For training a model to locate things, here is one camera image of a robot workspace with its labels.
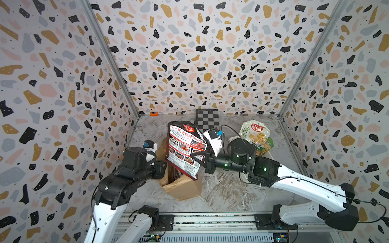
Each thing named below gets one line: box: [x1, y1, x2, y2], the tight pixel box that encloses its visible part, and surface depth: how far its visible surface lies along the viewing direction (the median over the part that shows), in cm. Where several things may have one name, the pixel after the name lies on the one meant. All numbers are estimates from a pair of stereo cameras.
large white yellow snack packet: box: [239, 119, 275, 156], surface depth 97 cm
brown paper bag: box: [156, 137, 203, 201], surface depth 63 cm
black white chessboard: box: [195, 108, 220, 133], surface depth 119 cm
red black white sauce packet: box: [165, 120, 208, 180], surface depth 57 cm
